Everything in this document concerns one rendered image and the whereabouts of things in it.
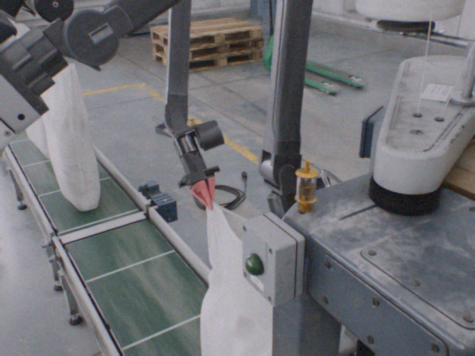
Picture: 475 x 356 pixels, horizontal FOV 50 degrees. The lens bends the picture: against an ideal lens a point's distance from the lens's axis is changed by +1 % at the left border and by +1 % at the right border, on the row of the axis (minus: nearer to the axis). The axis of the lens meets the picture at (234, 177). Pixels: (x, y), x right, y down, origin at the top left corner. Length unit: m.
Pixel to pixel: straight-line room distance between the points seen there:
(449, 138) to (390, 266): 0.21
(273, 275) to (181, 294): 1.41
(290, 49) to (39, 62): 0.41
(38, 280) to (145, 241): 0.77
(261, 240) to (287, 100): 0.36
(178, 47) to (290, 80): 0.48
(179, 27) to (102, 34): 0.58
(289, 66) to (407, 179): 0.35
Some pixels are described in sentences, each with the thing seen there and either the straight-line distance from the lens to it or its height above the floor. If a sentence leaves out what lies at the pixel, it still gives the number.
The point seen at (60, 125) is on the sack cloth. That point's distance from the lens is 2.47.
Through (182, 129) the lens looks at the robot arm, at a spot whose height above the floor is 1.20.
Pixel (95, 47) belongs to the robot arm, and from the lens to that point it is 0.78.
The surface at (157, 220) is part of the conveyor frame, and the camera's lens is 2.42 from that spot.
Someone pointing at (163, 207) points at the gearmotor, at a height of 0.38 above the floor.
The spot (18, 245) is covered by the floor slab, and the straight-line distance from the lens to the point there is 3.22.
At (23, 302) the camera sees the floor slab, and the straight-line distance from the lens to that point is 2.78.
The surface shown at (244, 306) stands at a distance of 1.21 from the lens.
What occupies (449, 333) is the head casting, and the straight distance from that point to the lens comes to 0.53.
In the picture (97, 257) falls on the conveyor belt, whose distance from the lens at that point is 2.29.
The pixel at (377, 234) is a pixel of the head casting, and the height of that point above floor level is 1.34.
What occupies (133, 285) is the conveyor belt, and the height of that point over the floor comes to 0.38.
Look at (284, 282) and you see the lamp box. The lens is 0.64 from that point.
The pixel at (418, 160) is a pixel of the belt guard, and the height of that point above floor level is 1.41.
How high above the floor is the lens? 1.68
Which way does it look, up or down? 27 degrees down
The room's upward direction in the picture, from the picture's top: 1 degrees counter-clockwise
